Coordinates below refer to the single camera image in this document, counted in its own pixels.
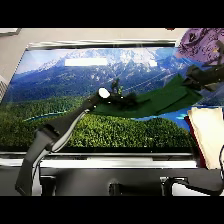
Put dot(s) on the purple patterned garment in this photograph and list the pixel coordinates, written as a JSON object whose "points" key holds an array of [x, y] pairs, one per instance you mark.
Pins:
{"points": [[200, 41]]}

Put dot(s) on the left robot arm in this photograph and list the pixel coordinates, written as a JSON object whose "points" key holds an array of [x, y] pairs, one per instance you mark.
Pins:
{"points": [[56, 130]]}

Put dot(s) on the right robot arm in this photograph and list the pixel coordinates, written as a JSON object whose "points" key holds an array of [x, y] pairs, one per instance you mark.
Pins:
{"points": [[211, 75]]}

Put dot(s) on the cream garment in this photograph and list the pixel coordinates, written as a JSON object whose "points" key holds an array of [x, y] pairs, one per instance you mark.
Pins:
{"points": [[208, 136]]}

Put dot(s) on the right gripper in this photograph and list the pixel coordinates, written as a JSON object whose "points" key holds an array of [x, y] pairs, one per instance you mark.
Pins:
{"points": [[192, 77]]}

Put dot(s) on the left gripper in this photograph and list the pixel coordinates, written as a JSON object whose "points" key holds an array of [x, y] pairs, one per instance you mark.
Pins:
{"points": [[126, 100]]}

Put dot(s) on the dark green garment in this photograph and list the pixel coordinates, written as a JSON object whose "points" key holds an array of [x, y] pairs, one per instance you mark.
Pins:
{"points": [[160, 100]]}

